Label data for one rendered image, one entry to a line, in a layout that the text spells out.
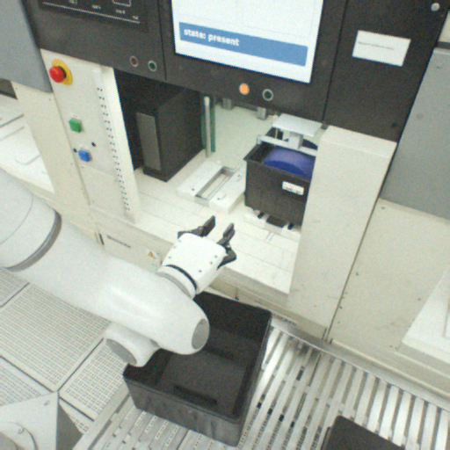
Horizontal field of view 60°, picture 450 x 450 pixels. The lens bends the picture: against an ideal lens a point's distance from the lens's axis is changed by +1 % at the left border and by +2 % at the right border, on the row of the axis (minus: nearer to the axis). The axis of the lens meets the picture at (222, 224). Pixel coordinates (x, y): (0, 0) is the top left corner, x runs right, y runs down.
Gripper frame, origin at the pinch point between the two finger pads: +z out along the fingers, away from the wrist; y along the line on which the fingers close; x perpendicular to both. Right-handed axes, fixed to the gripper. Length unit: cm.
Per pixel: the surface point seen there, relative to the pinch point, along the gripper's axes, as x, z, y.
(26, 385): -119, -27, -86
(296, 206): -18.0, 34.7, 6.4
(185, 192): -28, 34, -33
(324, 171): 14.8, 9.8, 17.0
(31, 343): -119, -12, -101
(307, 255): -8.4, 9.8, 17.3
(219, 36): 32.8, 15.0, -8.2
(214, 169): -29, 52, -31
